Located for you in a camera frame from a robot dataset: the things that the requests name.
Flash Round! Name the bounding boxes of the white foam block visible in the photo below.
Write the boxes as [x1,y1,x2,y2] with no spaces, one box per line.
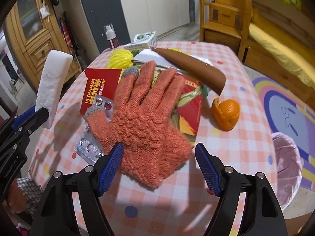
[35,50,73,129]

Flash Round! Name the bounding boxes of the orange knitted glove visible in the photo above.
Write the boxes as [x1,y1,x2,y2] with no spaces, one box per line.
[84,61,192,189]

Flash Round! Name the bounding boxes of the pink-lined trash bin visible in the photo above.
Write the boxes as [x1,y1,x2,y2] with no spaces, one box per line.
[272,132,302,210]

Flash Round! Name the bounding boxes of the person's hand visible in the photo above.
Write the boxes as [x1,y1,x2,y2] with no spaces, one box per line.
[2,179,27,214]

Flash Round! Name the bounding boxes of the silver pill blister pack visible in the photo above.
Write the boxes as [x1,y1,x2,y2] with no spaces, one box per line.
[74,95,114,165]

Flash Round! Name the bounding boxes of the red Ultraman book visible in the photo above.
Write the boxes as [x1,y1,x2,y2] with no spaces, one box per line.
[80,68,203,144]

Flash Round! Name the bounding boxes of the wooden glass-door cabinet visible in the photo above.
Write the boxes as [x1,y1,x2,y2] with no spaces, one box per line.
[4,0,71,92]

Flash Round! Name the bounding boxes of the yellow spiky ball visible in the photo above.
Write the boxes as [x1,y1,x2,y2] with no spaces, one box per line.
[106,49,133,69]

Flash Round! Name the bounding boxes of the white spray bottle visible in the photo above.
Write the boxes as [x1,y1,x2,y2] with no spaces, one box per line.
[104,24,119,50]

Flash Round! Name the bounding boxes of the rainbow oval rug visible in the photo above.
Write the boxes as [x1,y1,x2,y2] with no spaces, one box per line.
[253,77,315,191]

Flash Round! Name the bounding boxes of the white notebook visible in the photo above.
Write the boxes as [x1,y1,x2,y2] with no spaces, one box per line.
[131,49,213,72]

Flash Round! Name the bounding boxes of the small green white carton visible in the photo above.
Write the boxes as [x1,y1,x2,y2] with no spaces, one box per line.
[124,31,158,51]

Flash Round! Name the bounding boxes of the white wardrobe with portholes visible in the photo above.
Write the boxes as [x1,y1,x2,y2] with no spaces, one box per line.
[81,0,195,52]

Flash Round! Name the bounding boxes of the yellow bed sheet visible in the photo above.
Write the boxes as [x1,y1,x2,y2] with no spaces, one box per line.
[249,23,314,89]

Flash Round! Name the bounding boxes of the brown leather pouch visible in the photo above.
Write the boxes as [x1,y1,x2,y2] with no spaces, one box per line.
[151,48,226,95]

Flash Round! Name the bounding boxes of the wooden bunk bed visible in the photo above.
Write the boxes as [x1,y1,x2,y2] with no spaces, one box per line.
[238,0,314,108]

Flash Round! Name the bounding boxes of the wooden stair drawers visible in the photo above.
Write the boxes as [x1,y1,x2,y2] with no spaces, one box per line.
[199,0,252,59]

